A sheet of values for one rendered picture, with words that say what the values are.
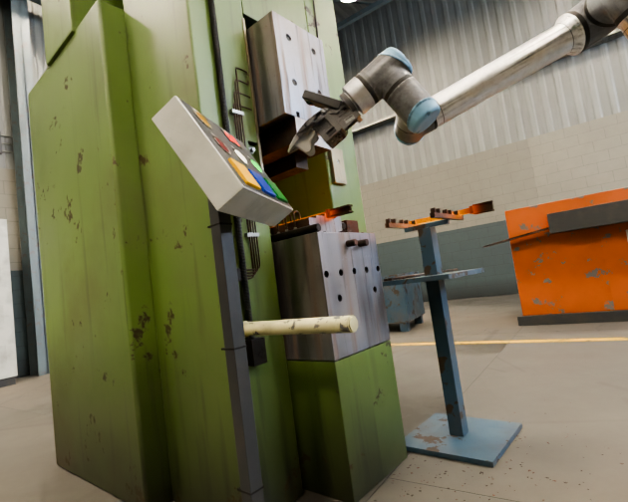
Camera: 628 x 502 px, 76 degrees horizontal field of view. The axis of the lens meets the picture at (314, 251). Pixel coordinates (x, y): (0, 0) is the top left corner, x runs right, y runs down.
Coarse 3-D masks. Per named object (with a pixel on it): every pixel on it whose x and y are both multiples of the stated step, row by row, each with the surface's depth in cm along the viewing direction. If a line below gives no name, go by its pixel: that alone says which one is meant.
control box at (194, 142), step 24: (168, 120) 90; (192, 120) 89; (192, 144) 88; (216, 144) 90; (240, 144) 117; (192, 168) 88; (216, 168) 86; (216, 192) 86; (240, 192) 86; (240, 216) 96; (264, 216) 106
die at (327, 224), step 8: (312, 216) 150; (320, 216) 151; (288, 224) 152; (296, 224) 149; (304, 224) 147; (320, 224) 150; (328, 224) 154; (336, 224) 158; (272, 232) 158; (280, 232) 155
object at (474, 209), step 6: (474, 204) 175; (480, 204) 174; (486, 204) 173; (492, 204) 172; (462, 210) 179; (468, 210) 177; (474, 210) 176; (480, 210) 174; (486, 210) 172; (492, 210) 172; (420, 222) 192; (426, 222) 192
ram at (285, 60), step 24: (264, 24) 151; (288, 24) 155; (264, 48) 151; (288, 48) 152; (312, 48) 165; (264, 72) 151; (288, 72) 150; (312, 72) 162; (264, 96) 152; (288, 96) 148; (264, 120) 152
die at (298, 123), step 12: (288, 120) 151; (300, 120) 151; (264, 132) 159; (276, 132) 155; (288, 132) 151; (264, 144) 159; (276, 144) 155; (288, 144) 151; (324, 144) 160; (264, 156) 161; (276, 156) 163; (312, 156) 169
